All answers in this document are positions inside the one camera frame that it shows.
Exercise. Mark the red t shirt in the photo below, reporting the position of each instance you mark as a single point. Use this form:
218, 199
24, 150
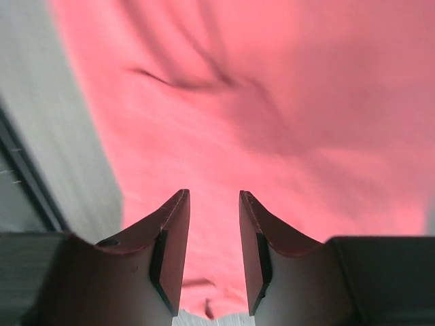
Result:
324, 110

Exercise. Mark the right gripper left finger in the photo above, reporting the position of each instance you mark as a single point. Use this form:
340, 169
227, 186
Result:
131, 278

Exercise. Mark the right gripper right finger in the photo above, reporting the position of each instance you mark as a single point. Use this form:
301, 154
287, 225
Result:
292, 279

